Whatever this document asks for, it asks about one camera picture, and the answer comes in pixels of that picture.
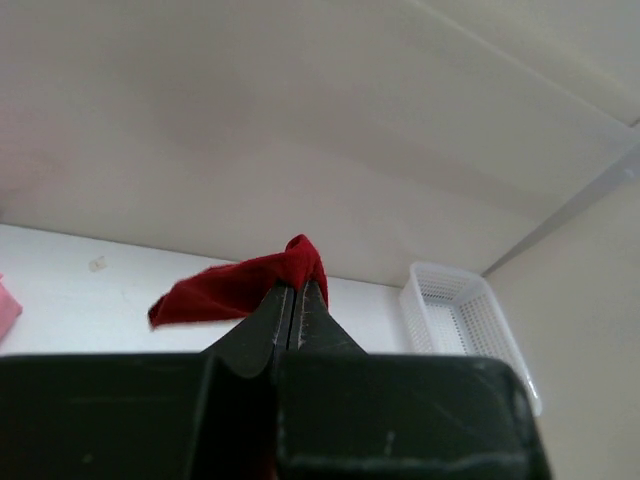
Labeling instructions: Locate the pink t shirt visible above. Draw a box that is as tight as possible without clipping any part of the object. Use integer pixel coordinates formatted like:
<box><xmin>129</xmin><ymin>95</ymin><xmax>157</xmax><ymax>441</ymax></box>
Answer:
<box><xmin>0</xmin><ymin>282</ymin><xmax>23</xmax><ymax>341</ymax></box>

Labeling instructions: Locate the red t shirt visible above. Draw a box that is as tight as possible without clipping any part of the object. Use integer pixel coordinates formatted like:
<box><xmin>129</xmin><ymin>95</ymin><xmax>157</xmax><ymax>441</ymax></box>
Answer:
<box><xmin>147</xmin><ymin>234</ymin><xmax>329</xmax><ymax>328</ymax></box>

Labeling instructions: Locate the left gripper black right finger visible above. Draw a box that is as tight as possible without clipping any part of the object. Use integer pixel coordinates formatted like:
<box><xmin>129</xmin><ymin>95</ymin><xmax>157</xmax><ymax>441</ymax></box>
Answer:
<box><xmin>275</xmin><ymin>281</ymin><xmax>552</xmax><ymax>479</ymax></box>

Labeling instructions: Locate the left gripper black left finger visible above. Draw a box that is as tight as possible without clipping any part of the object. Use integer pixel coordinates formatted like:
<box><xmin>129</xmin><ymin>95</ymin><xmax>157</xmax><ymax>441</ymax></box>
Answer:
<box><xmin>1</xmin><ymin>284</ymin><xmax>295</xmax><ymax>479</ymax></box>

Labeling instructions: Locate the white plastic basket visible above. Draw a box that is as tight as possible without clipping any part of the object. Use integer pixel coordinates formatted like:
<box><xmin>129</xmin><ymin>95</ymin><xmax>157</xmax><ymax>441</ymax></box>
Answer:
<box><xmin>399</xmin><ymin>262</ymin><xmax>543</xmax><ymax>416</ymax></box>

